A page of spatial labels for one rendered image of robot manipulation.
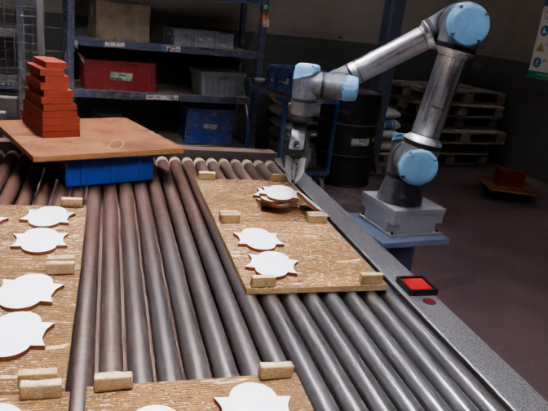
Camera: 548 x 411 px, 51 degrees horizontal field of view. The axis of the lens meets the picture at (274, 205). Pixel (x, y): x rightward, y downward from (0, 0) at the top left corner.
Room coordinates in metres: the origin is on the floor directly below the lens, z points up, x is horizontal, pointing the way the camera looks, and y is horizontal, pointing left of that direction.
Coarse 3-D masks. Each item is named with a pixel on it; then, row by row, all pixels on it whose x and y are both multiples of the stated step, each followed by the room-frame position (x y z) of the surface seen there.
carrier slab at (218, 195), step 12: (204, 180) 1.91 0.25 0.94; (216, 180) 1.93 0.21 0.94; (228, 180) 1.95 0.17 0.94; (240, 180) 1.97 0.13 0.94; (252, 180) 1.98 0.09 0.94; (264, 180) 2.00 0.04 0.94; (204, 192) 1.78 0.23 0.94; (216, 192) 1.80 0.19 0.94; (228, 192) 1.81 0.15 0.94; (240, 192) 1.82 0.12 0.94; (252, 192) 1.84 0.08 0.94; (216, 204) 1.68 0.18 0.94; (228, 204) 1.70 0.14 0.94; (240, 204) 1.71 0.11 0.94; (252, 204) 1.72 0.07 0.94; (300, 204) 1.78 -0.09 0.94; (216, 216) 1.58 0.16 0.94; (252, 216) 1.61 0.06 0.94; (264, 216) 1.62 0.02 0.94; (276, 216) 1.64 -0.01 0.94; (288, 216) 1.65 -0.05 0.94; (300, 216) 1.66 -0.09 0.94
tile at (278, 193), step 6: (276, 186) 1.78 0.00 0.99; (282, 186) 1.78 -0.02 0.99; (264, 192) 1.69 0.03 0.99; (270, 192) 1.70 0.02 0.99; (276, 192) 1.71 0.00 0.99; (282, 192) 1.71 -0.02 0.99; (288, 192) 1.72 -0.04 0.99; (294, 192) 1.73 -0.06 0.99; (300, 192) 1.75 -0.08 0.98; (270, 198) 1.66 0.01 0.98; (276, 198) 1.65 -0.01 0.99; (282, 198) 1.66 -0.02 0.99; (288, 198) 1.66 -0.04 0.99; (294, 198) 1.68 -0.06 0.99
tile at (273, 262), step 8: (256, 256) 1.30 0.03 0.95; (264, 256) 1.31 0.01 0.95; (272, 256) 1.31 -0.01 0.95; (280, 256) 1.32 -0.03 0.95; (248, 264) 1.25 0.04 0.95; (256, 264) 1.26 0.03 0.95; (264, 264) 1.26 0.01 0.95; (272, 264) 1.27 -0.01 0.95; (280, 264) 1.27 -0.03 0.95; (288, 264) 1.28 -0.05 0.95; (296, 264) 1.30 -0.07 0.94; (256, 272) 1.22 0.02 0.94; (264, 272) 1.22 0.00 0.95; (272, 272) 1.22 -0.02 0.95; (280, 272) 1.23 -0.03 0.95; (288, 272) 1.24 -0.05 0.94; (296, 272) 1.24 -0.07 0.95
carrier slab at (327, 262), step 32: (224, 224) 1.52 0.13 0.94; (256, 224) 1.55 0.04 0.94; (288, 224) 1.58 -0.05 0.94; (320, 224) 1.61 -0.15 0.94; (288, 256) 1.35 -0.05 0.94; (320, 256) 1.37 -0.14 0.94; (352, 256) 1.40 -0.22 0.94; (256, 288) 1.16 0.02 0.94; (288, 288) 1.18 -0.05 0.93; (320, 288) 1.20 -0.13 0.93; (352, 288) 1.22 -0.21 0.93; (384, 288) 1.25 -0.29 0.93
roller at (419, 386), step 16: (256, 176) 2.11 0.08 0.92; (352, 304) 1.18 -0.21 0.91; (368, 320) 1.10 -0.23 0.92; (384, 336) 1.04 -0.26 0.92; (384, 352) 1.00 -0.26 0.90; (400, 352) 0.98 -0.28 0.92; (400, 368) 0.95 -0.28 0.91; (416, 368) 0.94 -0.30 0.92; (416, 384) 0.89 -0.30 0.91; (432, 400) 0.85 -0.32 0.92
